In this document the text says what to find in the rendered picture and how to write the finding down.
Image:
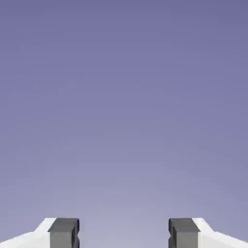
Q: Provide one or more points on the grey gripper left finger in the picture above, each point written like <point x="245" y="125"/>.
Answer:
<point x="61" y="234"/>

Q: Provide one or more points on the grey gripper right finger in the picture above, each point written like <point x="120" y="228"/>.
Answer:
<point x="186" y="234"/>

